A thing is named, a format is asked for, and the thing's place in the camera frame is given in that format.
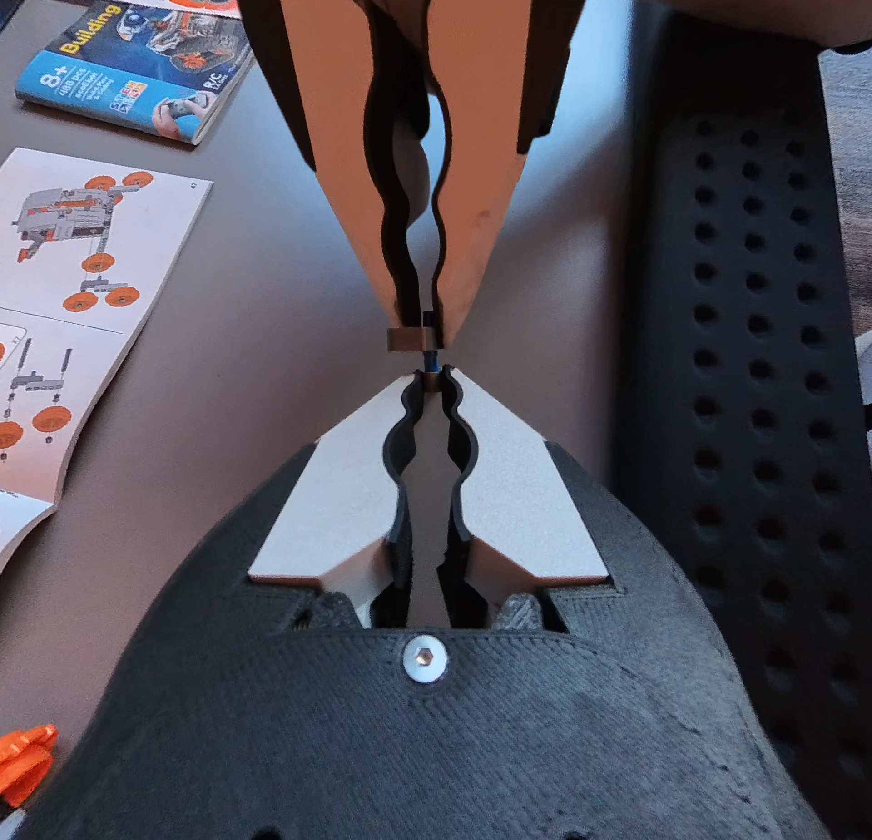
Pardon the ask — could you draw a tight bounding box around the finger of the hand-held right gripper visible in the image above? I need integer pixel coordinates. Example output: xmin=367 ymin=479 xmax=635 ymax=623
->
xmin=278 ymin=0 xmax=425 ymax=330
xmin=424 ymin=0 xmax=568 ymax=351

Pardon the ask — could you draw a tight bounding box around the grey desk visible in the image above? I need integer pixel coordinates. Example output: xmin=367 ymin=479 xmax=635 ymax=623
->
xmin=0 ymin=0 xmax=634 ymax=773

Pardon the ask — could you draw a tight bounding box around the blue closed booklet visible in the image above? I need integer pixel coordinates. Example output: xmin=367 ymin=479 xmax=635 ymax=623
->
xmin=15 ymin=2 xmax=254 ymax=146

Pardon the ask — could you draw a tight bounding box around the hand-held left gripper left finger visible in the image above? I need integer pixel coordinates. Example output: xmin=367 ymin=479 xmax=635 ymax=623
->
xmin=248 ymin=369 xmax=418 ymax=628

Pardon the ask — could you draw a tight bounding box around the person's right forearm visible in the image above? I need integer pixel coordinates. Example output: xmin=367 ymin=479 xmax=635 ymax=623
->
xmin=599 ymin=0 xmax=872 ymax=49

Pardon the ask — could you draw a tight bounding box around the grey orange toy robot model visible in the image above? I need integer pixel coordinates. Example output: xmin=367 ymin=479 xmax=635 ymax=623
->
xmin=0 ymin=722 xmax=61 ymax=808

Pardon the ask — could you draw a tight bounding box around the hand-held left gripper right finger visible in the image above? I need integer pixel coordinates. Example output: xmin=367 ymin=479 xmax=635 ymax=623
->
xmin=443 ymin=367 xmax=609 ymax=628

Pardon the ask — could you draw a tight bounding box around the open white instruction booklet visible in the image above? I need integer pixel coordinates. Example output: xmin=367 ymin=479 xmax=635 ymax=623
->
xmin=0 ymin=147 xmax=213 ymax=575

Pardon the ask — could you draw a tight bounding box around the black perforated chair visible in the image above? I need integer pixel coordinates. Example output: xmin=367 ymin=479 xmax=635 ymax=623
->
xmin=613 ymin=0 xmax=859 ymax=786

